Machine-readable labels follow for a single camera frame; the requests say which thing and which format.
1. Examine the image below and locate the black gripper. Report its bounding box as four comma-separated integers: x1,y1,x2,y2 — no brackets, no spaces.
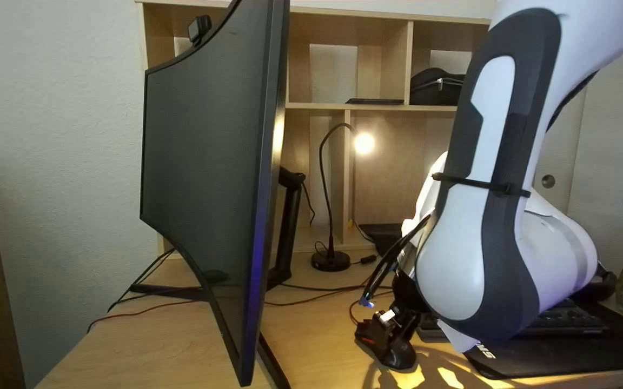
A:
379,273,425,342

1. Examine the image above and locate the black red computer mouse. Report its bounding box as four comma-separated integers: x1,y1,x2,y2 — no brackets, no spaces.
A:
355,320,418,372

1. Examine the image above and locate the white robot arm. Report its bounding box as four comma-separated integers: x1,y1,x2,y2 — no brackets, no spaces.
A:
412,0,623,352

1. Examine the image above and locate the black desk mouse pad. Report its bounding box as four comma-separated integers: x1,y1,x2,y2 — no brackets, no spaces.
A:
364,225,623,378

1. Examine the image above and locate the black gooseneck desk lamp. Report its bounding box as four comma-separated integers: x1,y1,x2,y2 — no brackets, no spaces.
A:
311,122,355,273

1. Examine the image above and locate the grey mechanical keyboard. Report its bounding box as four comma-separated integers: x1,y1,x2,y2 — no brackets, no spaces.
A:
416,299,610,342

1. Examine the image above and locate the black monitor stand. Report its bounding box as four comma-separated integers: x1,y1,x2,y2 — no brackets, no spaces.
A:
129,169,304,389

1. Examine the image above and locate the black over-ear headphones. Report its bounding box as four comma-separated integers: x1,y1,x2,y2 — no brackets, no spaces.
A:
578,266,617,301

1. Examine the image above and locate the light wooden shelf unit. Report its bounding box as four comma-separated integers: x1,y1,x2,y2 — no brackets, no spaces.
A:
137,0,544,255

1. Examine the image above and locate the black flat device on shelf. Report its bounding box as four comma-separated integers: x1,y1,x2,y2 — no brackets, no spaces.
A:
345,98,405,106

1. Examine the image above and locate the black bag on shelf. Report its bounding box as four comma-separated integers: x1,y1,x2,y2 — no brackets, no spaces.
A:
409,66,465,106

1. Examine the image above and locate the large curved black monitor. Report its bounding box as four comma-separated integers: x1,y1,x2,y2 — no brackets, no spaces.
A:
140,0,290,385

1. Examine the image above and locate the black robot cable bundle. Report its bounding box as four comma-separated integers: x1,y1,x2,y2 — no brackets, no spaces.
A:
358,215,434,312

